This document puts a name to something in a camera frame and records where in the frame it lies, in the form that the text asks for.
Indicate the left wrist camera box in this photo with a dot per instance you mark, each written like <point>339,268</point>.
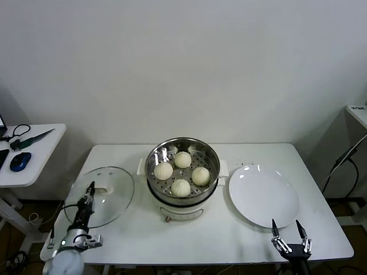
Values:
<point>91,241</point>

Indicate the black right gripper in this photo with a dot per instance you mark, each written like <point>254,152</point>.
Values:
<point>296,255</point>

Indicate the stainless steel steamer basket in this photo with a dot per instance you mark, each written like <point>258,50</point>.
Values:
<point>155,154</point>

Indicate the white desk with black label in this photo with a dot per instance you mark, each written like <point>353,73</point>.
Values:
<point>358,114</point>

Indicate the cream electric cooker pot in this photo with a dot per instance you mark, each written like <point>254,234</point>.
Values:
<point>180,213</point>

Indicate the blue computer mouse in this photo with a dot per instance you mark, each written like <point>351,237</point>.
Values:
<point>20,161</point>

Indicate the white desk foot bar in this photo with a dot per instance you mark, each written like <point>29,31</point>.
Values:
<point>355,212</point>

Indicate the laptop screen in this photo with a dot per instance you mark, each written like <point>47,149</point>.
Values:
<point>2,123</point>

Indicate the small black tool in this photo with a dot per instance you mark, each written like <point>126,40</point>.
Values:
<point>15,145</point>

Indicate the white round plate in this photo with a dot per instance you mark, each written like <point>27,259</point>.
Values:
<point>263,197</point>

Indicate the white side table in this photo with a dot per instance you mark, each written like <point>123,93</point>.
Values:
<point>43,160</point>

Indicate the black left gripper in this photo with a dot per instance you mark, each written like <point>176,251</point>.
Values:
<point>83,216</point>

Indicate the white steamed baozi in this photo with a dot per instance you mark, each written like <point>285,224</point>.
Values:
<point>180,187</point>
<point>183,159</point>
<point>163,171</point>
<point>200,176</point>

